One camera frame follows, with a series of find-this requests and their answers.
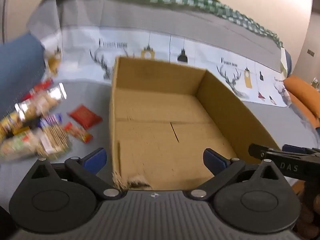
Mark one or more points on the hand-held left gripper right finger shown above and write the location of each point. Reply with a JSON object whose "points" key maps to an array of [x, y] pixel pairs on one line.
{"points": [[213, 160]]}

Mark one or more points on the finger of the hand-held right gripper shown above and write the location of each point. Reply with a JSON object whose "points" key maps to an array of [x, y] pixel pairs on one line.
{"points": [[260, 151], [296, 149]]}

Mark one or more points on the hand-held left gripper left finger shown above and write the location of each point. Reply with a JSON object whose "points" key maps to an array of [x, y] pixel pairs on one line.
{"points": [[94, 160]]}

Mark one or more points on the square red snack packet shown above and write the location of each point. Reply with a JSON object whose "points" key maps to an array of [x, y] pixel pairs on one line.
{"points": [[84, 117]]}

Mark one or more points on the purple snack packet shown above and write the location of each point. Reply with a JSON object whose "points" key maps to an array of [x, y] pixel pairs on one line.
{"points": [[51, 120]]}

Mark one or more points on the cardboard box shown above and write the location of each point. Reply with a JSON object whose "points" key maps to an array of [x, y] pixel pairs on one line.
{"points": [[160, 135]]}

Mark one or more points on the green label snack packet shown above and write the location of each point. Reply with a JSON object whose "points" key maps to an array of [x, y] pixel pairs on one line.
{"points": [[17, 145]]}

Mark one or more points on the long silver snack packet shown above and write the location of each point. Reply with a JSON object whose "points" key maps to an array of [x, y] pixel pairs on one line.
{"points": [[40, 103]]}

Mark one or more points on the long red snack packet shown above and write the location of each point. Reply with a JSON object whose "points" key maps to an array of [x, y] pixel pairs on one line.
{"points": [[37, 88]]}

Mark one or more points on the yellow snack packet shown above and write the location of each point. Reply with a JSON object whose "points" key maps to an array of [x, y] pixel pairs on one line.
{"points": [[8, 125]]}

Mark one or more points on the person's right hand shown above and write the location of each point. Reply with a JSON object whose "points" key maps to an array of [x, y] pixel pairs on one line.
{"points": [[308, 220]]}

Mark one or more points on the small orange red snack packet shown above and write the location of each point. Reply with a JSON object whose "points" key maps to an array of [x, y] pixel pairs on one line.
{"points": [[79, 133]]}

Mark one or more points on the beige wafer snack packet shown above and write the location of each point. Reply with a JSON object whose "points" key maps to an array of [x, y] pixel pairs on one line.
{"points": [[56, 141]]}

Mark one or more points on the orange pillow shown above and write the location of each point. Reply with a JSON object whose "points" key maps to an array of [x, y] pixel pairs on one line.
{"points": [[302, 95]]}

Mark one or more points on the deer print quilt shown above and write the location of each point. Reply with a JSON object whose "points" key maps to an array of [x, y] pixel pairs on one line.
{"points": [[200, 52]]}

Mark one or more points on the blue cushion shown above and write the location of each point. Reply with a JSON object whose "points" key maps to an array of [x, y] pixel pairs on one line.
{"points": [[18, 62]]}

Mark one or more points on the wall switch plate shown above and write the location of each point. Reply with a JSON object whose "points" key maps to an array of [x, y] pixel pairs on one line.
{"points": [[310, 52]]}

